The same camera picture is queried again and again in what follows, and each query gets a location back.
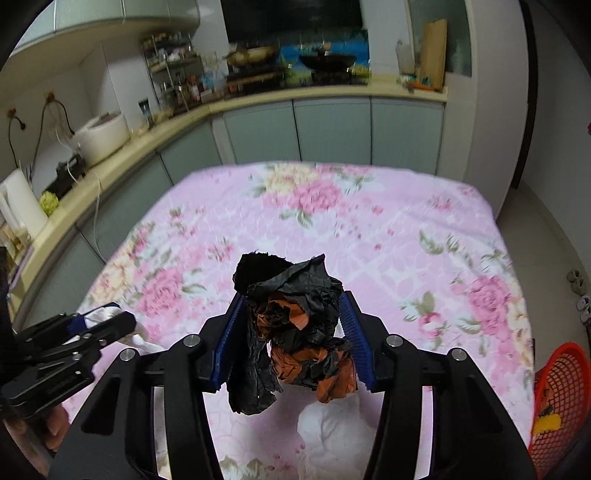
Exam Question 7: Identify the kitchen counter cabinets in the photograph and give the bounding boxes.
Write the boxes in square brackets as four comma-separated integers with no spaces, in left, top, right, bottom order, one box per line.
[9,75,448,324]

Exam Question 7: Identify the pink floral tablecloth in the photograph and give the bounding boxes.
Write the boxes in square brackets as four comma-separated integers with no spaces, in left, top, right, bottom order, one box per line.
[81,162,534,479]

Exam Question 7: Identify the white plastic jug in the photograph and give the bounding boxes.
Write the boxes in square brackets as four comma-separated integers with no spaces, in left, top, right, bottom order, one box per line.
[396,40,416,76]

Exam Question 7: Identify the brass pot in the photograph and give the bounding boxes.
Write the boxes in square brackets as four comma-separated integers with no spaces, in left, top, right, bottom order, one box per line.
[224,46,280,69]

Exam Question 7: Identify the white rice cooker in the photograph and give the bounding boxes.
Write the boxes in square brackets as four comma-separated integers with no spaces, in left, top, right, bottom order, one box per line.
[70,111,130,168]

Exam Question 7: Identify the black wok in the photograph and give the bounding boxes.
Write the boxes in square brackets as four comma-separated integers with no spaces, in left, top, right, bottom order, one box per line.
[298,51,356,83]

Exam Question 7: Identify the white tissue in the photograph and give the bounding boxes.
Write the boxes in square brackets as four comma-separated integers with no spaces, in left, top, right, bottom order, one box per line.
[297,389,383,479]

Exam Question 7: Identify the green snack wrapper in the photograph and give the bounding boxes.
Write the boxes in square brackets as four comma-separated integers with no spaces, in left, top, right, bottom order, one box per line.
[82,302,122,329]

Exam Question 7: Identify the beige slippers pair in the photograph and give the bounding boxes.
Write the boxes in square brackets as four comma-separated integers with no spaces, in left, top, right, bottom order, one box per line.
[566,269,587,296]

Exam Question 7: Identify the white shoes pair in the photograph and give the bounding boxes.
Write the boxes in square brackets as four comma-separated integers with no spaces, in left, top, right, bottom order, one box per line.
[576,294,591,325]

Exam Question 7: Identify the orange plastic bag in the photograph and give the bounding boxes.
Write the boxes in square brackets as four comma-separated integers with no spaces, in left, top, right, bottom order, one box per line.
[256,299,358,403]

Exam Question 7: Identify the left hand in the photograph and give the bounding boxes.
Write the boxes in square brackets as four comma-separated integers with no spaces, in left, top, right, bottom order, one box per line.
[3,404,70,478]

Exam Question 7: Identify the red plastic mesh basket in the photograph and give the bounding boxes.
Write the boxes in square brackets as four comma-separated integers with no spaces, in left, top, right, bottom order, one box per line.
[529,342,590,479]

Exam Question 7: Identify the wooden cutting board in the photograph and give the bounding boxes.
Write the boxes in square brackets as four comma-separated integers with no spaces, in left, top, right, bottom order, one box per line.
[419,19,448,91]

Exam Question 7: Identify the metal spice rack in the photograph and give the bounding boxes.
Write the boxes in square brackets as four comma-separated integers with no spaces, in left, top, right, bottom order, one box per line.
[140,31,204,115]

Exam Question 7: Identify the black range hood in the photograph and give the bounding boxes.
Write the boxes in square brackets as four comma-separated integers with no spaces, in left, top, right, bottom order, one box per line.
[221,0,363,43]

